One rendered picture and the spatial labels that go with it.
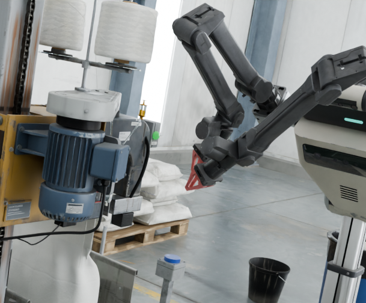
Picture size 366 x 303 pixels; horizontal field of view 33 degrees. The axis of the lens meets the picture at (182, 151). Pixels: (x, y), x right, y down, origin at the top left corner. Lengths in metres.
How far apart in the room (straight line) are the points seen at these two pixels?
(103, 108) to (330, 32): 8.90
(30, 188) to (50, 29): 0.48
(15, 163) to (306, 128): 0.93
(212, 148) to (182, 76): 7.44
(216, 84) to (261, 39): 8.76
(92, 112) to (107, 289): 1.10
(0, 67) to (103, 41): 0.28
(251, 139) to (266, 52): 8.80
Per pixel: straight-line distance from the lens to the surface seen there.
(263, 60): 10.57
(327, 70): 1.57
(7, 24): 1.75
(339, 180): 2.12
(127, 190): 2.15
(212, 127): 1.97
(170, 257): 2.30
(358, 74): 1.54
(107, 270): 2.55
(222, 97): 1.93
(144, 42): 1.75
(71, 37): 1.93
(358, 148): 1.99
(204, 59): 1.80
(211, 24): 1.74
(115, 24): 1.74
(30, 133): 1.74
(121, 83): 8.02
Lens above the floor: 1.56
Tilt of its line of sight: 8 degrees down
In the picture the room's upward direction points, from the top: 10 degrees clockwise
